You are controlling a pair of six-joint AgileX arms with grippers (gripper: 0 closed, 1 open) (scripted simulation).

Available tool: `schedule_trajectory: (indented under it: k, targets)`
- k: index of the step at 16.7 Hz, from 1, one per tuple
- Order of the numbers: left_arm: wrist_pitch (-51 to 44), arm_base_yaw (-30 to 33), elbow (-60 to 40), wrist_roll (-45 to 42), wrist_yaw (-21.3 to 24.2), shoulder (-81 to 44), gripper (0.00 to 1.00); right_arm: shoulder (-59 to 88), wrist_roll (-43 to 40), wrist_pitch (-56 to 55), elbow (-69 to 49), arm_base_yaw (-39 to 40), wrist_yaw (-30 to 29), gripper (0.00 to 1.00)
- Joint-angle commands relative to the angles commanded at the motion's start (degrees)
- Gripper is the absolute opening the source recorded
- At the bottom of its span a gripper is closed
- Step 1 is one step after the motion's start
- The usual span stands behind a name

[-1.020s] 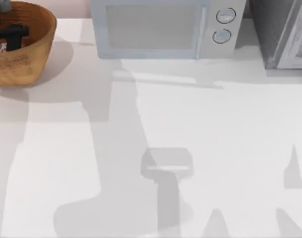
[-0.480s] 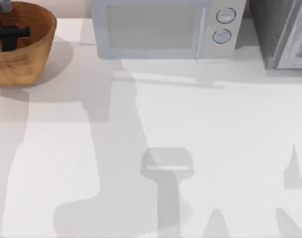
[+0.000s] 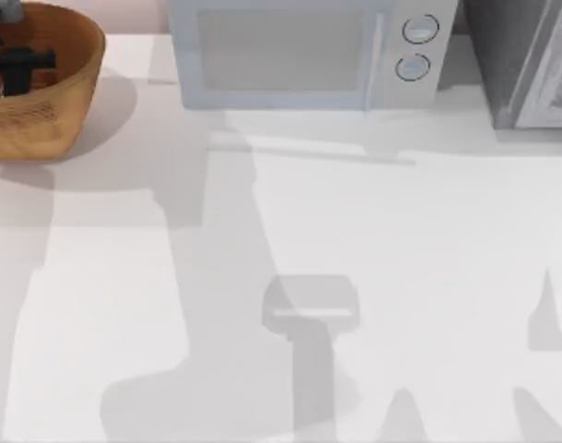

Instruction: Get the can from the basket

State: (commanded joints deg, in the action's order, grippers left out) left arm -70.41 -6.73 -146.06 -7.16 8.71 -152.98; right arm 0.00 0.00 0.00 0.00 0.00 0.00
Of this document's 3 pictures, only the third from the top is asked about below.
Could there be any microwave oven door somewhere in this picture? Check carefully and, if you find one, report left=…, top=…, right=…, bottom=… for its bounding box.
left=168, top=0, right=384, bottom=112

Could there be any pale microwave oven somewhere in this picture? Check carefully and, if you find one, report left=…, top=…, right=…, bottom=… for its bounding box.
left=166, top=0, right=460, bottom=113

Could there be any microwave door handle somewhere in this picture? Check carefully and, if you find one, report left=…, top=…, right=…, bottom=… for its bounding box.
left=365, top=10, right=386, bottom=112

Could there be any pale grey cabinet door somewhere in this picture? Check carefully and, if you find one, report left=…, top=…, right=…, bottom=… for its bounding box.
left=513, top=0, right=562, bottom=130

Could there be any round microwave knob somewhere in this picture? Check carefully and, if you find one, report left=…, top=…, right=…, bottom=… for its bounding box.
left=394, top=52, right=433, bottom=83
left=401, top=13, right=441, bottom=46

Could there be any wooden basket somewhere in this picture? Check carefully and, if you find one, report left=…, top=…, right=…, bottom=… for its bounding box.
left=0, top=2, right=107, bottom=162

